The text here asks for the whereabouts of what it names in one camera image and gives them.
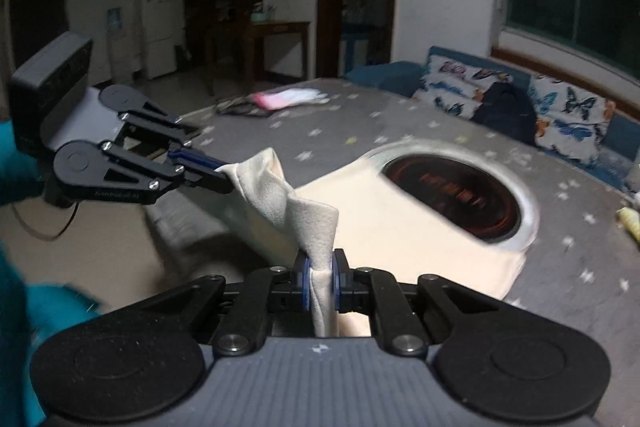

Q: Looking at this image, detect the white refrigerator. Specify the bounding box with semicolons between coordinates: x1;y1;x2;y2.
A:
139;0;177;80

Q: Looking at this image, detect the person's left forearm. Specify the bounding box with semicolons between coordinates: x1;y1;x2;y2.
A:
0;121;47;208

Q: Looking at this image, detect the black cable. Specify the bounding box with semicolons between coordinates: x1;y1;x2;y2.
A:
9;201;78;242

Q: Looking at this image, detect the dark door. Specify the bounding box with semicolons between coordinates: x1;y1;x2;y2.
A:
9;0;69;75

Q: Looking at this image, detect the cream t-shirt with dark print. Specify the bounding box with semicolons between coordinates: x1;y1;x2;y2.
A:
145;138;543;339

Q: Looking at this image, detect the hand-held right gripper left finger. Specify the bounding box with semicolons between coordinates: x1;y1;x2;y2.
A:
135;257;313;356

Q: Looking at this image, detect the grey star-patterned bed blanket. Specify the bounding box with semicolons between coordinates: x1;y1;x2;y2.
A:
145;77;640;427

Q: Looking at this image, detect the pale yellow cloth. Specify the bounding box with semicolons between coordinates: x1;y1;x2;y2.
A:
616;206;640;242

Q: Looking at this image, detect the window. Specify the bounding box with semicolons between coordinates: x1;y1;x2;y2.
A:
502;0;640;75

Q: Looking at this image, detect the water dispenser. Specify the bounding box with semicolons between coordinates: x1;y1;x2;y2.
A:
104;6;128;80

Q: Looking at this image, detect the butterfly print pillow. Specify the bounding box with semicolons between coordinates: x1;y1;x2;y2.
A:
529;76;617;166
412;57;516;118

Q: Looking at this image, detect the pink and white garment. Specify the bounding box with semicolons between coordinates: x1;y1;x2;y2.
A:
250;88;331;110

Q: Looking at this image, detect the person's teal clothing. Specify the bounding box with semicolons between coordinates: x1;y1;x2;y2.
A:
0;244;103;427

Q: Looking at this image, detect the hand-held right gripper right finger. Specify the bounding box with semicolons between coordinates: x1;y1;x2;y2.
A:
332;249;506;356

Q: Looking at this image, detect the blue sofa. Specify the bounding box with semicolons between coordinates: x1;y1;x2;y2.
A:
344;46;640;190

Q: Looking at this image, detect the dark backpack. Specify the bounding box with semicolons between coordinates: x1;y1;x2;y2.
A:
471;81;540;146

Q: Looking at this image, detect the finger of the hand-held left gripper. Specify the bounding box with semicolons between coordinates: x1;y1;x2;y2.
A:
97;141;236;206
120;102;223;170

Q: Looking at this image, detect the wooden table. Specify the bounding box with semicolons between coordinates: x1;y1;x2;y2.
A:
204;20;312;96

